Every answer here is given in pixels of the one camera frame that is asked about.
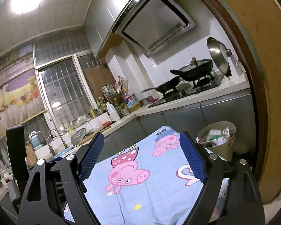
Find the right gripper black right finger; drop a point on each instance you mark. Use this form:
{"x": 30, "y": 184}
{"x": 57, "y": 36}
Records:
{"x": 242, "y": 203}

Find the black frying pan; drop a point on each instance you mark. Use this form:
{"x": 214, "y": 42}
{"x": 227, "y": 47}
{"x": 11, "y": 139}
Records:
{"x": 167, "y": 86}

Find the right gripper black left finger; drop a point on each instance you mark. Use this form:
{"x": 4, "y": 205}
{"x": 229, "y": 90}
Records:
{"x": 40, "y": 202}

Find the beige trash bin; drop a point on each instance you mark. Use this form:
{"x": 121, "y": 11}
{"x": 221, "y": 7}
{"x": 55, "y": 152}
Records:
{"x": 219, "y": 138}

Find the black wok with lid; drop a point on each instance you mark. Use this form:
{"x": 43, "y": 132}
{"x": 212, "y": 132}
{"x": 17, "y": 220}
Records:
{"x": 195, "y": 70}

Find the steel pot lid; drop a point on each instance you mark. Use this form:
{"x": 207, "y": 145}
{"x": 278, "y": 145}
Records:
{"x": 219, "y": 55}

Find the white plastic jug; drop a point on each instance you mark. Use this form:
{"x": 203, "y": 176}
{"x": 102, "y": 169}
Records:
{"x": 112, "y": 112}

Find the black gas stove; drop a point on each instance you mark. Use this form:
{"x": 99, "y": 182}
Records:
{"x": 188, "y": 91}

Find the steel range hood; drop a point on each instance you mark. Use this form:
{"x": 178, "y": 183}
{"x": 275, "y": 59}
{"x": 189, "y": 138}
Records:
{"x": 152, "y": 24}

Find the blue Peppa Pig cloth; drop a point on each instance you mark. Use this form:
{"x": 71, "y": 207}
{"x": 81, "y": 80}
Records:
{"x": 150, "y": 182}

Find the wooden door frame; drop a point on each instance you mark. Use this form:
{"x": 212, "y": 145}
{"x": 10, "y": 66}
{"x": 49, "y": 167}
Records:
{"x": 254, "y": 29}

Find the fruit print window curtain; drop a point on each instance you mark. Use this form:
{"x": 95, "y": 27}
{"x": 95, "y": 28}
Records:
{"x": 20, "y": 97}

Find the grey kitchen counter cabinets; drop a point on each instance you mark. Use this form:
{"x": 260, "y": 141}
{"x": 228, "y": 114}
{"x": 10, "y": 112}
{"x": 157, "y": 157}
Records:
{"x": 235, "y": 107}

